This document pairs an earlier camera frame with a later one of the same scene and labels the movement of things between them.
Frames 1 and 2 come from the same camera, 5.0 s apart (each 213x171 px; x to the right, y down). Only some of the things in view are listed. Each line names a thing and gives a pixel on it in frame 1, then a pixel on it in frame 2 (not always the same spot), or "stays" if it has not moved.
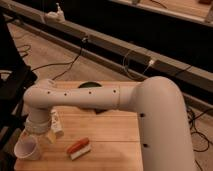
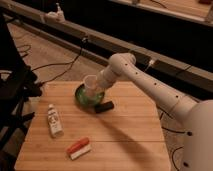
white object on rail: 55,17 stays
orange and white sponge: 79,148 stays
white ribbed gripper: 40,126 to 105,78
